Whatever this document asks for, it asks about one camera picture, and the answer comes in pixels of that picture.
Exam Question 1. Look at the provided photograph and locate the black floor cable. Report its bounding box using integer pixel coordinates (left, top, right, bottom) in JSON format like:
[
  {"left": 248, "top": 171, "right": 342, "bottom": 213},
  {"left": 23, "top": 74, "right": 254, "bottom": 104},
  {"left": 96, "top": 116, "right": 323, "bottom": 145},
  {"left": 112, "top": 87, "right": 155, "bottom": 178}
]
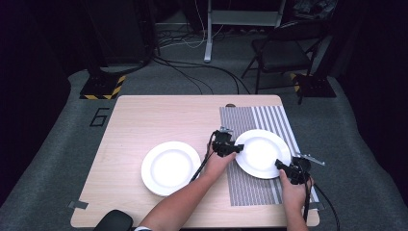
[
  {"left": 153, "top": 57, "right": 216, "bottom": 95},
  {"left": 152, "top": 56, "right": 252, "bottom": 95}
]

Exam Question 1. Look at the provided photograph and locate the person's left hand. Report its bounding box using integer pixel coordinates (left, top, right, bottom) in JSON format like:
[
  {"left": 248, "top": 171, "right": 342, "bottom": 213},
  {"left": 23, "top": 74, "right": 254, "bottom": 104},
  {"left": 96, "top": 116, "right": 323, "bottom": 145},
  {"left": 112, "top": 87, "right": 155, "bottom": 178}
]
[{"left": 201, "top": 143, "right": 239, "bottom": 185}]

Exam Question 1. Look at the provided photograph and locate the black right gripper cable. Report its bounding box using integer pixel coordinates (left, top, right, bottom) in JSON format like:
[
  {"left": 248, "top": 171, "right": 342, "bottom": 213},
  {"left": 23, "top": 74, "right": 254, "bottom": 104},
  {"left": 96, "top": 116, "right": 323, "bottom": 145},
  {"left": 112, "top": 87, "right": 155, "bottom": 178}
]
[{"left": 301, "top": 177, "right": 315, "bottom": 223}]

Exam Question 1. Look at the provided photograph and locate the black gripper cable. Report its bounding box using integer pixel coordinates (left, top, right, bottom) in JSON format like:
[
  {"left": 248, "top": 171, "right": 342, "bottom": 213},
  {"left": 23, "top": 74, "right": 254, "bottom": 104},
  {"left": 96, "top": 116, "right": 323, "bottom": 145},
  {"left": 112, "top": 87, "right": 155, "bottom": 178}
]
[
  {"left": 190, "top": 131, "right": 217, "bottom": 185},
  {"left": 301, "top": 177, "right": 315, "bottom": 223}
]

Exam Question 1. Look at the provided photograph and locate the dark cabinet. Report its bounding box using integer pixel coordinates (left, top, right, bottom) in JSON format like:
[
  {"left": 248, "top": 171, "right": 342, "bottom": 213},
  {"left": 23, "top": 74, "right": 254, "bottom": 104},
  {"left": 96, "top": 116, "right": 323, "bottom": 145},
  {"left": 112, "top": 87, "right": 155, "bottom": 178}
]
[{"left": 84, "top": 0, "right": 160, "bottom": 66}]

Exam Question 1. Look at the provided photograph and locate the white plate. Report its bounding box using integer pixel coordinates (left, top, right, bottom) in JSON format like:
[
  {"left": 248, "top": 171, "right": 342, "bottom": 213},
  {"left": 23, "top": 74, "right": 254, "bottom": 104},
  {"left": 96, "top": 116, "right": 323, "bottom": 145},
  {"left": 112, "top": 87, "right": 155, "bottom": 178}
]
[
  {"left": 234, "top": 128, "right": 293, "bottom": 180},
  {"left": 140, "top": 141, "right": 203, "bottom": 197}
]

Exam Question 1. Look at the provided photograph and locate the white metal stand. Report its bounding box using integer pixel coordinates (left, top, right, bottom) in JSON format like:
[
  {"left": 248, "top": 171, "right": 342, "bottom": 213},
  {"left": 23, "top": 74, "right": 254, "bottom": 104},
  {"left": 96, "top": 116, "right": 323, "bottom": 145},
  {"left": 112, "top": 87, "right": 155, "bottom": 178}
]
[{"left": 203, "top": 0, "right": 287, "bottom": 64}]

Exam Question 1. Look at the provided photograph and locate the black cable beside table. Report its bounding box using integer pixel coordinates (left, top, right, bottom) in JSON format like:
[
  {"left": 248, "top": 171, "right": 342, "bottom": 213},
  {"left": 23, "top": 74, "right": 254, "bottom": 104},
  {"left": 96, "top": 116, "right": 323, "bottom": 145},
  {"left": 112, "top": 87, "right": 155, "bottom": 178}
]
[{"left": 313, "top": 183, "right": 341, "bottom": 231}]

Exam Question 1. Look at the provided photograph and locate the white floor cable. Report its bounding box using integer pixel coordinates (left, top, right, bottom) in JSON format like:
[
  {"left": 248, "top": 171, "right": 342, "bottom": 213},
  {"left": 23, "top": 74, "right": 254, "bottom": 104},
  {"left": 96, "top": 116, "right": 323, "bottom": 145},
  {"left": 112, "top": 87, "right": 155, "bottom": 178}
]
[{"left": 158, "top": 0, "right": 225, "bottom": 50}]

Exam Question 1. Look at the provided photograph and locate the person's right hand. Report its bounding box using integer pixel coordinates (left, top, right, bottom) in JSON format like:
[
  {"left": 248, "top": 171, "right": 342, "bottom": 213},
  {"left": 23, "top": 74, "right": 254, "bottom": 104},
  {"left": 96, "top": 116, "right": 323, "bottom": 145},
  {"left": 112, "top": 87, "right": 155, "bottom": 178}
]
[{"left": 277, "top": 168, "right": 315, "bottom": 214}]

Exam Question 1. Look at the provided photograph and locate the black stand base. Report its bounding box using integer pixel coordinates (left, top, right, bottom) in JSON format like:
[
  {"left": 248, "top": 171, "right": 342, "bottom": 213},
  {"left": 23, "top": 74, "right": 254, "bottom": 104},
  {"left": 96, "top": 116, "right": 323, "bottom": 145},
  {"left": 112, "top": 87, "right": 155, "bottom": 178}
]
[{"left": 290, "top": 72, "right": 337, "bottom": 106}]

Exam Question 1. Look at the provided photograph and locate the black folding chair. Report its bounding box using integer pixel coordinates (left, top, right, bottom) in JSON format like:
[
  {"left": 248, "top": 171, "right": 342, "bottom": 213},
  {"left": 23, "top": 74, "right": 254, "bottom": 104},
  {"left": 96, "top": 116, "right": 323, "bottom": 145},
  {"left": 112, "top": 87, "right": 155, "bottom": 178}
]
[{"left": 240, "top": 19, "right": 333, "bottom": 94}]

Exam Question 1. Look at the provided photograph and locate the black rounded armrest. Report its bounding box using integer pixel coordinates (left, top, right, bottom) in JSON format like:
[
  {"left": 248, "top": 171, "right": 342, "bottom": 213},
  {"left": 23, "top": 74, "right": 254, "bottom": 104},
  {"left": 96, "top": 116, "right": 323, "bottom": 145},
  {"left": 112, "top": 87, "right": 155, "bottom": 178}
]
[{"left": 92, "top": 209, "right": 135, "bottom": 231}]

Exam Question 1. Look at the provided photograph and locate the black base yellow striped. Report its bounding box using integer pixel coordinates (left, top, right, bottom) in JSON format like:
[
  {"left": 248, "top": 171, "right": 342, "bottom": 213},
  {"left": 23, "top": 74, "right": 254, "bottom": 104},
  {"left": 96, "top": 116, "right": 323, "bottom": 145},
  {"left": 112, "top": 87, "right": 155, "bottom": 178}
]
[{"left": 79, "top": 74, "right": 127, "bottom": 100}]

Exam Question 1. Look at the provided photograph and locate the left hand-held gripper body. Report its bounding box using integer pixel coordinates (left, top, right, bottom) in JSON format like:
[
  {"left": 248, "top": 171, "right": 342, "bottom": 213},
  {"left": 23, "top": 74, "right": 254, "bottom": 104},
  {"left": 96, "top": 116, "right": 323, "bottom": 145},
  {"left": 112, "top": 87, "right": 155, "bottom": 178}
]
[{"left": 211, "top": 126, "right": 238, "bottom": 158}]

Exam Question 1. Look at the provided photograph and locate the grey striped placemat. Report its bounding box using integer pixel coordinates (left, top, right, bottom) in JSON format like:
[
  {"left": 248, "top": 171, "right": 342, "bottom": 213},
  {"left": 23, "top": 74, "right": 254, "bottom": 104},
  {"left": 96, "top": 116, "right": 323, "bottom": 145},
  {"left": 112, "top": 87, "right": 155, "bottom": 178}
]
[{"left": 218, "top": 105, "right": 320, "bottom": 207}]

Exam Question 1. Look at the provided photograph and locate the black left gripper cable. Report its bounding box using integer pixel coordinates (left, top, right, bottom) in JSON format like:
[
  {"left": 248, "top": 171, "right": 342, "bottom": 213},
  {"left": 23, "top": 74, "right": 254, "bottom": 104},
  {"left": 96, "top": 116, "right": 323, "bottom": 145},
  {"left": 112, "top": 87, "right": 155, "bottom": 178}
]
[{"left": 190, "top": 131, "right": 217, "bottom": 185}]

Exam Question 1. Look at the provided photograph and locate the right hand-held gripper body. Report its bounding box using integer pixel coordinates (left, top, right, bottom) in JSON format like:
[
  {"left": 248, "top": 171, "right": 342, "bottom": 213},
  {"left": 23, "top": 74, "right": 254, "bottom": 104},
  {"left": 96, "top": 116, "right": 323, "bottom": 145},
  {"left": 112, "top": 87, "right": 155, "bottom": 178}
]
[{"left": 287, "top": 152, "right": 326, "bottom": 186}]

